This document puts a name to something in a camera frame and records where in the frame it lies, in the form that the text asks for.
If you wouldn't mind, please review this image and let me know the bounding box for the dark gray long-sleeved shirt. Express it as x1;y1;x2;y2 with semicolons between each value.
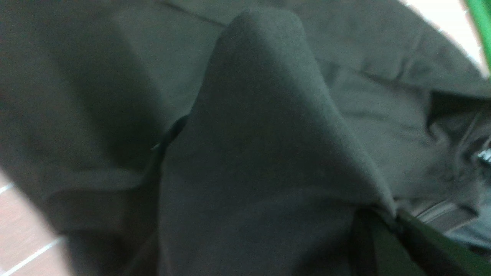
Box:
0;0;491;276

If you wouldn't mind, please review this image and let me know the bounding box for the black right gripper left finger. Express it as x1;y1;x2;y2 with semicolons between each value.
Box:
351;209;425;276

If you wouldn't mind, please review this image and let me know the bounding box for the green backdrop cloth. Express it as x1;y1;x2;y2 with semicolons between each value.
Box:
465;0;491;79

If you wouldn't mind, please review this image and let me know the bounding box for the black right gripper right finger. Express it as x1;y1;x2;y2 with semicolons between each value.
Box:
396;211;491;276

